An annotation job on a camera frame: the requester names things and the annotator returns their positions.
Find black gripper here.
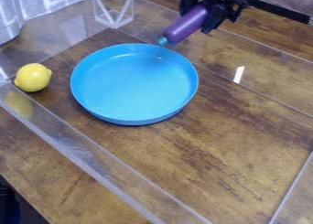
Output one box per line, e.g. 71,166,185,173
178,0,249,34

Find grey patterned curtain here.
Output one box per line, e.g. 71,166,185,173
0,0,85,45

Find yellow lemon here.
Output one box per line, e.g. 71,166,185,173
14,63,52,92

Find purple toy eggplant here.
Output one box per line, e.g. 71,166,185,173
158,2,209,46

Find dark baseboard strip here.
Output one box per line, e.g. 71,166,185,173
248,0,311,25

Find blue round tray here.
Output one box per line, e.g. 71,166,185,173
70,43,200,125

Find clear acrylic barrier wall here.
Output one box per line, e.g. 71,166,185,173
0,0,313,224

